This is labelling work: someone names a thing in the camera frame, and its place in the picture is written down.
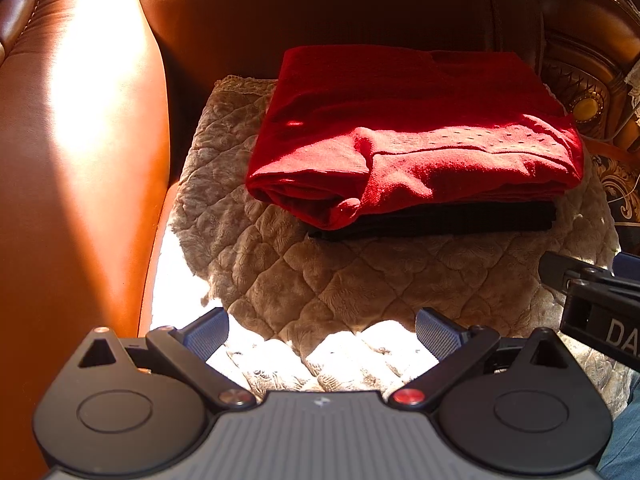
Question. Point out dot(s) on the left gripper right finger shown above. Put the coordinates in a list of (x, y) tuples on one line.
[(461, 352)]

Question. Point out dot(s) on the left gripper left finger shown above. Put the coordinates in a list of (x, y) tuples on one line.
[(182, 354)]

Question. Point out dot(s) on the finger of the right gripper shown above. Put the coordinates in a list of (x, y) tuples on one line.
[(555, 271), (626, 266)]

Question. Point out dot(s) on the black garment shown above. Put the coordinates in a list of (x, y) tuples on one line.
[(447, 219)]

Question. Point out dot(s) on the red sweater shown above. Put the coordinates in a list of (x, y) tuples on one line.
[(356, 130)]

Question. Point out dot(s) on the beige quilted seat cushion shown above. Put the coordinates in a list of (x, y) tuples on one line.
[(319, 315)]

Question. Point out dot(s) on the white lace cloth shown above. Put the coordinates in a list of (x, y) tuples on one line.
[(632, 80)]

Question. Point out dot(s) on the brown leather sofa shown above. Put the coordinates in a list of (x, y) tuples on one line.
[(99, 101)]

